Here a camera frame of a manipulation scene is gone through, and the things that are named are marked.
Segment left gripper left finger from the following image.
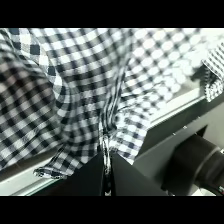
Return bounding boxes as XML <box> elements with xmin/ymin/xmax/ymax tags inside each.
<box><xmin>49</xmin><ymin>151</ymin><xmax>107</xmax><ymax>197</ymax></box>

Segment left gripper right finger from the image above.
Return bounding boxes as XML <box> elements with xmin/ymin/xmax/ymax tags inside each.
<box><xmin>111</xmin><ymin>152</ymin><xmax>168</xmax><ymax>197</ymax></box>

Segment black-and-white checked shirt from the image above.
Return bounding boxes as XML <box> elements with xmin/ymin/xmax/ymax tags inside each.
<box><xmin>0</xmin><ymin>27</ymin><xmax>224</xmax><ymax>197</ymax></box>

